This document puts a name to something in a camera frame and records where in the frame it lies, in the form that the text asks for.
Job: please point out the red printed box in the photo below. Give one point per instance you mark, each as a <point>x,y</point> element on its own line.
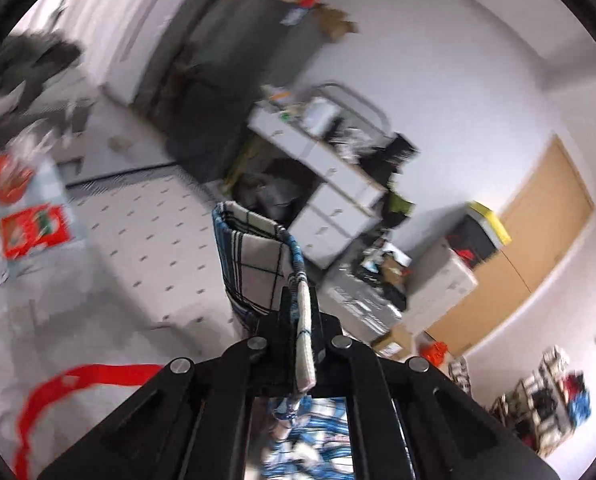
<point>32,230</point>

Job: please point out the open cardboard box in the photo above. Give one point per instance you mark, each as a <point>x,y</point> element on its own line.
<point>334,22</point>

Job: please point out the white curtain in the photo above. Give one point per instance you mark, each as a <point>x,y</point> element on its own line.
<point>112,25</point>

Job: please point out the cluttered storage shelf rack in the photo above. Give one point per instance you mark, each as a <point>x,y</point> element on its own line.
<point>543,400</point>

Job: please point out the dark cloth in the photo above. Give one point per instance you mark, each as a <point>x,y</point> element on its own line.
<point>27,65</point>

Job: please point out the black and yellow box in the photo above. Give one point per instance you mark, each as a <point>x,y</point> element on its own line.
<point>473,240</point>

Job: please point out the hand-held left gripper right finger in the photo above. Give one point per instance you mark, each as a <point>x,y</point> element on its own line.
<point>328,355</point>

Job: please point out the white carton box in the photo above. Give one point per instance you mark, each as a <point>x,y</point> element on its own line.
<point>438,285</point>

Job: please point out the small cardboard box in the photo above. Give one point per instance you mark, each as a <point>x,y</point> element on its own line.
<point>394,342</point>

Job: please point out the white drawer cabinet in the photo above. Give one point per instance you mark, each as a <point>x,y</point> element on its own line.
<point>338,175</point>

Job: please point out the black bag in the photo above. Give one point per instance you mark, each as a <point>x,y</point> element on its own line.
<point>273,190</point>

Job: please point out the dark grey tall cabinet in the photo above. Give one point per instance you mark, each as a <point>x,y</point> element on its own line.
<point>227,85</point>

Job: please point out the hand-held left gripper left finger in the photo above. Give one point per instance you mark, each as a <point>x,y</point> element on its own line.
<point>277,352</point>

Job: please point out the black clothes pile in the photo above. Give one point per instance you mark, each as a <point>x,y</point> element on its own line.
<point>393,160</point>

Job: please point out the blue plaid shirt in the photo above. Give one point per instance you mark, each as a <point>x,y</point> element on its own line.
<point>258,260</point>

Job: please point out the red snack packet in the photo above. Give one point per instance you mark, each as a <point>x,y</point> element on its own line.
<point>8,180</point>

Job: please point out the orange bag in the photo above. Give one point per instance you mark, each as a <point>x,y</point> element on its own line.
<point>435,352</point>

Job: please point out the white dotted bedsheet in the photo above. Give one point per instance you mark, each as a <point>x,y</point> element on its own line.
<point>142,260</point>

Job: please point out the wooden door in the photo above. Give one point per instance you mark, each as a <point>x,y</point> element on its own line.
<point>538,240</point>

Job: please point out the grey metal frame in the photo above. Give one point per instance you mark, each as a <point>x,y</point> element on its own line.
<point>365,102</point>

